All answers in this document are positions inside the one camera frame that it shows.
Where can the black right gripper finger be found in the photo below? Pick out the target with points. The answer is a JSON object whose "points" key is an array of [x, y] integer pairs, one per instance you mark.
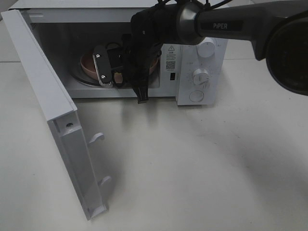
{"points": [[140, 88]]}

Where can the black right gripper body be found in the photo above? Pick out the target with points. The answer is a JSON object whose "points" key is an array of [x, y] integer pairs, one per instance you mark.
{"points": [[133, 59]]}

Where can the pink round plate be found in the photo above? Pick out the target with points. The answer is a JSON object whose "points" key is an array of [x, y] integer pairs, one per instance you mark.
{"points": [[88, 66]]}

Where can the round white door button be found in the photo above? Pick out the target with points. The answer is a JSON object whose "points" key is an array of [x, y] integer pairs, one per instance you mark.
{"points": [[196, 96]]}

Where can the white timer knob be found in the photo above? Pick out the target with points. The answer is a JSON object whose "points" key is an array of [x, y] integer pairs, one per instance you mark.
{"points": [[200, 77]]}

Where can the white microwave door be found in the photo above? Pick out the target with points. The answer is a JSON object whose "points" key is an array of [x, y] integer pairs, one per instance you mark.
{"points": [[60, 113]]}

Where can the white bread sandwich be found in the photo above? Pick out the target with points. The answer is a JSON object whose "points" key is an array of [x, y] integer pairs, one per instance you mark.
{"points": [[118, 79]]}

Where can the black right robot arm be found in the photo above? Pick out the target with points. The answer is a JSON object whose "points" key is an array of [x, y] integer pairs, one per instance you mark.
{"points": [[278, 32]]}

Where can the white warning label sticker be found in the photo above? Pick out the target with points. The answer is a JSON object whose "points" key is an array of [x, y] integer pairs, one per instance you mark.
{"points": [[170, 56]]}

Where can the white microwave oven body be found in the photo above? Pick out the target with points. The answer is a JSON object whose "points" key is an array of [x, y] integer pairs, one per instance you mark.
{"points": [[55, 40]]}

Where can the upper white power knob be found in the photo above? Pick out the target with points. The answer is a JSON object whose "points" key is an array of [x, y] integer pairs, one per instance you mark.
{"points": [[206, 48]]}

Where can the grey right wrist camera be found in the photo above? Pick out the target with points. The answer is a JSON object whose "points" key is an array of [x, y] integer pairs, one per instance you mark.
{"points": [[102, 66]]}

